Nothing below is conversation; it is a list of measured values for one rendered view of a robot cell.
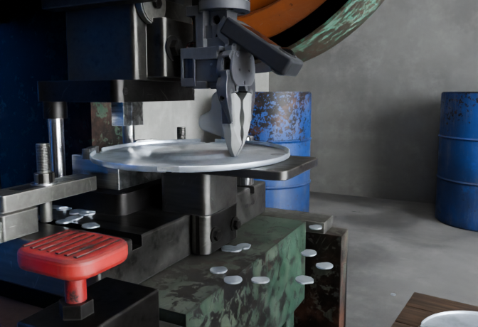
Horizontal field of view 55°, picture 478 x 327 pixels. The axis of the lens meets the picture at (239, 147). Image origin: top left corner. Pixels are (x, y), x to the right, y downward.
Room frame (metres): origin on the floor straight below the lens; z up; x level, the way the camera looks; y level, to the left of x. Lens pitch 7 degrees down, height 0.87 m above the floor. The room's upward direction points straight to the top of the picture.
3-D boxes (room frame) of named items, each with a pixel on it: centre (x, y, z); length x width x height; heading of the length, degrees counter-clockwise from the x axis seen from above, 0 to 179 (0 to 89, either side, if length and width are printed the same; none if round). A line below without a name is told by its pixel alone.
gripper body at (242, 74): (0.65, 0.03, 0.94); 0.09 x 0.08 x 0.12; 63
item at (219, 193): (0.65, 0.03, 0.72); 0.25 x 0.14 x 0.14; 63
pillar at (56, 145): (0.69, 0.27, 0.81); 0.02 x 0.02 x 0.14
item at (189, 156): (0.68, 0.07, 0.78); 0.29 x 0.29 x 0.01
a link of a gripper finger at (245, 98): (0.67, 0.02, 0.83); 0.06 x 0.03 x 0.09; 63
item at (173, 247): (0.73, 0.18, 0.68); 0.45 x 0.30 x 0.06; 153
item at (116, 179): (0.73, 0.18, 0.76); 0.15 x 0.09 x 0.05; 153
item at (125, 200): (0.73, 0.19, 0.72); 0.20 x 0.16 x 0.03; 153
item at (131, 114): (0.73, 0.17, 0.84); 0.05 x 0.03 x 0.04; 153
